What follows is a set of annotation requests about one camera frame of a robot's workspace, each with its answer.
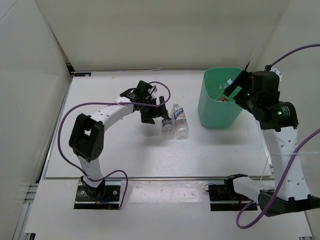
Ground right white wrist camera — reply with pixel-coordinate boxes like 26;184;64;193
264;65;282;79

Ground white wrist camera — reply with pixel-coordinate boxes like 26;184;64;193
264;65;282;79
147;85;158;95

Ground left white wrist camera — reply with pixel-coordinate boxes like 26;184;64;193
147;85;158;95

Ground blue white corner sticker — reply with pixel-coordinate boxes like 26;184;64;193
74;72;92;77

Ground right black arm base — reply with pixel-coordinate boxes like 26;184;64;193
203;183;251;212

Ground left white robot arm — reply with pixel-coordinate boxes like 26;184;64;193
69;80;169;201

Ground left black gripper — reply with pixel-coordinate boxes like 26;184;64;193
139;95;169;125

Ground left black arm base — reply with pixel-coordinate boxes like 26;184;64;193
73;181;121;210

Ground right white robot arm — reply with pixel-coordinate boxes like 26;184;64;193
224;70;320;217

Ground clear bottle white cap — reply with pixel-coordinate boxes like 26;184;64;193
212;78;234;101

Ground green plastic bin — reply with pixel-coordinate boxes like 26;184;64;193
197;67;243;129

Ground red label red cap bottle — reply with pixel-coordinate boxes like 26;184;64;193
216;97;228;102

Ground black label clear bottle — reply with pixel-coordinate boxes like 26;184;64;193
161;118;175;140

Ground blue orange label bottle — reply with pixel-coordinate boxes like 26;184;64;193
171;103;189;140

